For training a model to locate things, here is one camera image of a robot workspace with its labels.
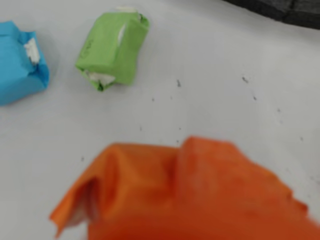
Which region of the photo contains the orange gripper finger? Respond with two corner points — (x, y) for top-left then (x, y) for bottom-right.
(87, 136), (320, 240)

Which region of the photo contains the orange paper-wrapped packet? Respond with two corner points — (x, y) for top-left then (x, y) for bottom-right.
(49, 142), (181, 238)

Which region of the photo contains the green paper-wrapped packet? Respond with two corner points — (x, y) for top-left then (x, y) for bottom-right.
(74, 6), (152, 93)

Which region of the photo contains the black foam border strip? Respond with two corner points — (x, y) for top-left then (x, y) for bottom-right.
(222, 0), (320, 31)

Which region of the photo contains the blue paper-wrapped packet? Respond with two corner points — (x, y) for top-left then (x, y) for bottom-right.
(0, 20), (50, 106)

